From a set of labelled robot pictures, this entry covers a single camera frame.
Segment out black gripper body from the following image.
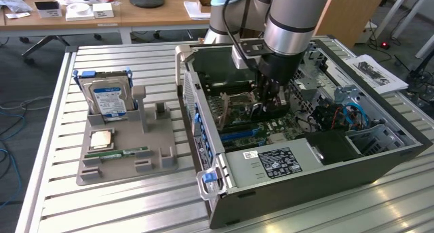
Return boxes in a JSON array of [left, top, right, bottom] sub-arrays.
[[255, 51, 307, 92]]

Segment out graphics card with black fan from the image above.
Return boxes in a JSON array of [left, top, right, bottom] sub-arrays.
[[217, 91, 291, 131]]

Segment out green motherboard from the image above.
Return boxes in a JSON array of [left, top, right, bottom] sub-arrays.
[[203, 80, 306, 152]]

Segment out blue expansion slot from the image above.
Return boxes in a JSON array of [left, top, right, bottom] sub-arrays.
[[219, 128, 257, 142]]

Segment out printed paper stack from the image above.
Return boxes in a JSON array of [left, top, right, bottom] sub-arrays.
[[344, 54, 410, 94]]

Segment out wooden cabinet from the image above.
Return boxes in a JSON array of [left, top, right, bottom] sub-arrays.
[[312, 0, 389, 48]]

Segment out white papers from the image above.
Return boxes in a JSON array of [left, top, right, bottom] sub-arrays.
[[185, 1, 211, 20]]

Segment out silver disk bay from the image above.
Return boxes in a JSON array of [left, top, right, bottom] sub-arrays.
[[345, 123, 406, 157]]

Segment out wooden office desk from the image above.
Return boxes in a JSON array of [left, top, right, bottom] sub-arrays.
[[0, 0, 123, 38], [121, 0, 309, 45]]

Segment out grey power supply unit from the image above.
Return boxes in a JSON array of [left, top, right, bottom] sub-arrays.
[[223, 139, 326, 189]]

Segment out open dark PC case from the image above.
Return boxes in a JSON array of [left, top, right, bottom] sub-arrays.
[[175, 39, 434, 230]]

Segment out hard disk in blue carrier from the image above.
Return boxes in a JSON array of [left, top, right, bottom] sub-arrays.
[[72, 66, 134, 123]]

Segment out grey parts rack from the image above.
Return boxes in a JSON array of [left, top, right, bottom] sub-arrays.
[[76, 84, 181, 187]]

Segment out white cube box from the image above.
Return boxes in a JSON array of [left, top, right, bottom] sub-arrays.
[[93, 2, 114, 19]]

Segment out green RAM stick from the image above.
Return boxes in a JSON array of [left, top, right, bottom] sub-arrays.
[[83, 146, 150, 159]]

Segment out CPU chip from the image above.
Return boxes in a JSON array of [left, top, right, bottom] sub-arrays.
[[88, 130, 114, 150]]

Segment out white flat box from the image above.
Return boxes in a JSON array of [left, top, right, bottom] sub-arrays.
[[64, 11, 97, 22]]

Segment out white tape roll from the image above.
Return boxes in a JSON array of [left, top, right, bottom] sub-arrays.
[[67, 3, 91, 15]]

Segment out black chair base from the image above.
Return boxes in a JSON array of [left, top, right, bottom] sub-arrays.
[[19, 35, 103, 65]]

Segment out white box with black top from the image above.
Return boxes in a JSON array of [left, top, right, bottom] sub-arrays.
[[34, 1, 63, 18]]

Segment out clear plastic bag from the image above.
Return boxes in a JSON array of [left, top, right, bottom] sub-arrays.
[[0, 0, 35, 13]]

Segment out white wrist camera on bracket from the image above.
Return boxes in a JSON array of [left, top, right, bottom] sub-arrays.
[[231, 39, 273, 69]]

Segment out blue wire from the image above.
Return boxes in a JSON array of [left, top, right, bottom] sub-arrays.
[[342, 103, 370, 129]]

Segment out black camera cable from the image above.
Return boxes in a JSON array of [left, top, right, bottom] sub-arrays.
[[222, 0, 259, 69]]

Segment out white desk frame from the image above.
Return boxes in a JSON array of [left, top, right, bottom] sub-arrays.
[[372, 0, 434, 58]]

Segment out blue floor cable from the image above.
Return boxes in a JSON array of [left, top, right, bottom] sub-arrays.
[[0, 111, 27, 206]]

